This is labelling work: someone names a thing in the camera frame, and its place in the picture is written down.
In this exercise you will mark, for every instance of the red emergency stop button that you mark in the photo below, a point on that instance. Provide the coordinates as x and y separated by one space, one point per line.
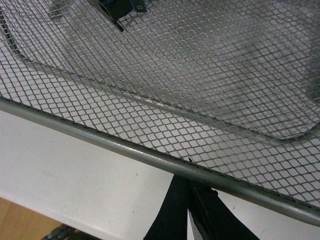
115 10

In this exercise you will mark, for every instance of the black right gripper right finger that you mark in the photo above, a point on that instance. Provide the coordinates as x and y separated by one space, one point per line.
212 217

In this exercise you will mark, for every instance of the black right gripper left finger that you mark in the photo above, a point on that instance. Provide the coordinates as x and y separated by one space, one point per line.
171 220

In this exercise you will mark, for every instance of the silver mesh tray rack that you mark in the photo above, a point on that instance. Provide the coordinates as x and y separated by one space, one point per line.
225 92

